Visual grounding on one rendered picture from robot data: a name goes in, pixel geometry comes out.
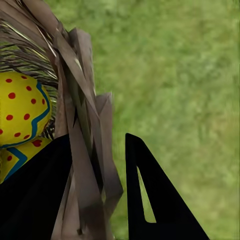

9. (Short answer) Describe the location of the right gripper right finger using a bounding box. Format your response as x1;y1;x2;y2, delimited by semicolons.
125;133;210;240

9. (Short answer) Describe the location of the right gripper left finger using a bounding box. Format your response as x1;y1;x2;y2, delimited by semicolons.
0;134;73;240

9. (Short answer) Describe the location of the wicker basket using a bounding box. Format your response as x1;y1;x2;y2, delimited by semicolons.
0;0;124;240

